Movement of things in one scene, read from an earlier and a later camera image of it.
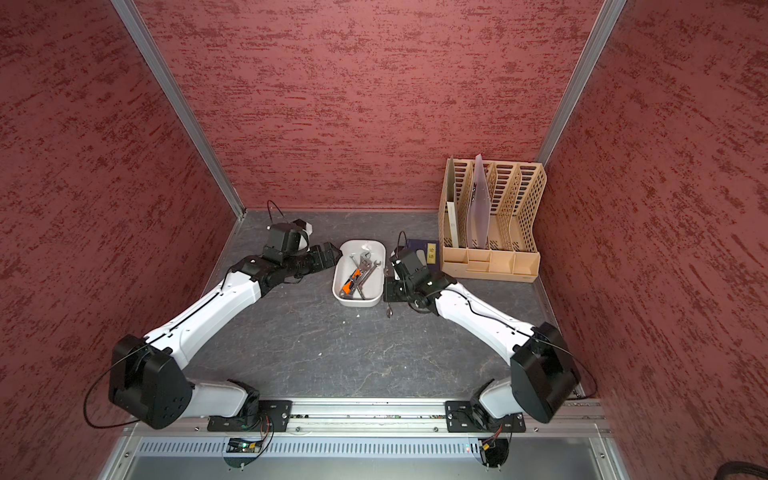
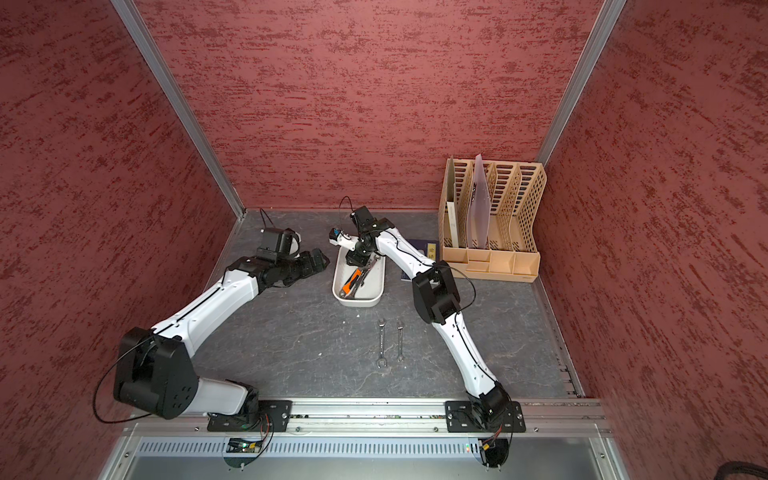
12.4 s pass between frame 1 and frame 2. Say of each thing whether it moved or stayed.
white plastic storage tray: stayed
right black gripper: moved
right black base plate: stayed
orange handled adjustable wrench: stayed
